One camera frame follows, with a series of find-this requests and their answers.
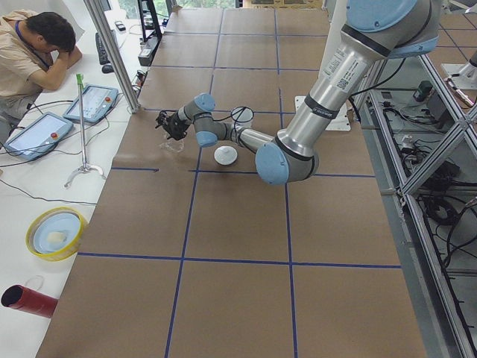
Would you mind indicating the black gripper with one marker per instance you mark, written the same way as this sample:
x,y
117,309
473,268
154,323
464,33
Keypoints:
x,y
173,122

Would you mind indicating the white cup lid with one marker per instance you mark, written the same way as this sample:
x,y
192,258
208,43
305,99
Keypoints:
x,y
225,155

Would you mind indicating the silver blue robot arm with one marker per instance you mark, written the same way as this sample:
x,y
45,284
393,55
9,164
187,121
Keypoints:
x,y
372,31

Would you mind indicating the white enamel cup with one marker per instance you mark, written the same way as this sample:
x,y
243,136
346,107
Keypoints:
x,y
242,116

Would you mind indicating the far blue teach pendant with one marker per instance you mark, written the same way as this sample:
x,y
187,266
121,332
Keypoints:
x,y
97,101

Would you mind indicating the blue teach pendant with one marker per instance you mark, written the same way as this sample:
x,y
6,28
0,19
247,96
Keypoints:
x,y
97,101
40,137

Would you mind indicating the black computer mouse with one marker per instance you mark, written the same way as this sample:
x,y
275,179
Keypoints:
x,y
107,68

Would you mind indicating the black keyboard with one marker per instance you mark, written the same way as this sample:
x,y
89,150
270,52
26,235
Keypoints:
x,y
102,53

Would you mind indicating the metal reacher grabber stick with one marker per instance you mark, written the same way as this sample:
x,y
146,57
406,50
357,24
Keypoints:
x,y
85,166

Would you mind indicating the near blue teach pendant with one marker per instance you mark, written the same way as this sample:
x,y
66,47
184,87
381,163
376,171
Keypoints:
x,y
40,137

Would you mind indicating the yellow basket with blue plate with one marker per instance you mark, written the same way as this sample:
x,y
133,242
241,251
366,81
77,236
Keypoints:
x,y
56,234

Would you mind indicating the seated man beige shirt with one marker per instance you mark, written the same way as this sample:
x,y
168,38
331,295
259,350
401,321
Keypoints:
x,y
37,50

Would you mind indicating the red cylinder tube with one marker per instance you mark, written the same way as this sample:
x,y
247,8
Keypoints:
x,y
27,300

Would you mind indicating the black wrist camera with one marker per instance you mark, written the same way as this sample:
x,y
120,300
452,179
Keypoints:
x,y
163,120

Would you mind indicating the aluminium frame post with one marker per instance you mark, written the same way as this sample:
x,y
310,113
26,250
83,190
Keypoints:
x,y
101,24

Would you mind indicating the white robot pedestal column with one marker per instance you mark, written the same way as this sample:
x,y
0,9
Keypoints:
x,y
337,17

